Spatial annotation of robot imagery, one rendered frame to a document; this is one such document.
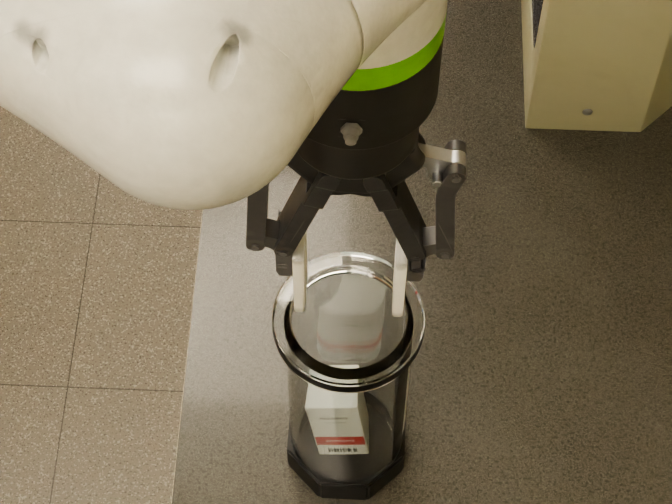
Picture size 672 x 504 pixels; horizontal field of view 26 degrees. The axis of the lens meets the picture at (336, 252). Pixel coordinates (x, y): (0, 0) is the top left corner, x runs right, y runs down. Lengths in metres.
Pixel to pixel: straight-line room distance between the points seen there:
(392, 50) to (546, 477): 0.59
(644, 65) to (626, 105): 0.06
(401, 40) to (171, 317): 1.69
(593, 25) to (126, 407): 1.23
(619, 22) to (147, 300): 1.28
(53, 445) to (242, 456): 1.09
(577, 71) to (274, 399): 0.40
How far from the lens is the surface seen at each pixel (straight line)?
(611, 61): 1.33
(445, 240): 0.92
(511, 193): 1.36
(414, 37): 0.72
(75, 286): 2.42
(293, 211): 0.90
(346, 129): 0.76
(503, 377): 1.27
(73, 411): 2.32
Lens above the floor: 2.07
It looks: 59 degrees down
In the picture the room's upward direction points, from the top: straight up
